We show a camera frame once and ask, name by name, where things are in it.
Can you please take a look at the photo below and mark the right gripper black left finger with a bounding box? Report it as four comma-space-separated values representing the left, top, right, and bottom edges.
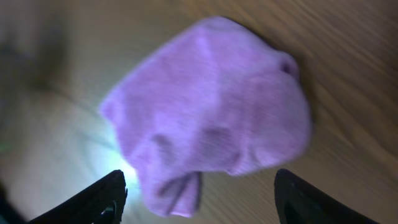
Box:
29, 170, 127, 224

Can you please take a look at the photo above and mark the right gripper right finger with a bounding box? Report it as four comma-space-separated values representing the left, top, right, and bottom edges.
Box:
274, 169, 377, 224

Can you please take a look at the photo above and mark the purple microfibre cloth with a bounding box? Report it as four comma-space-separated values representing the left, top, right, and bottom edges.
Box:
100, 17, 312, 217

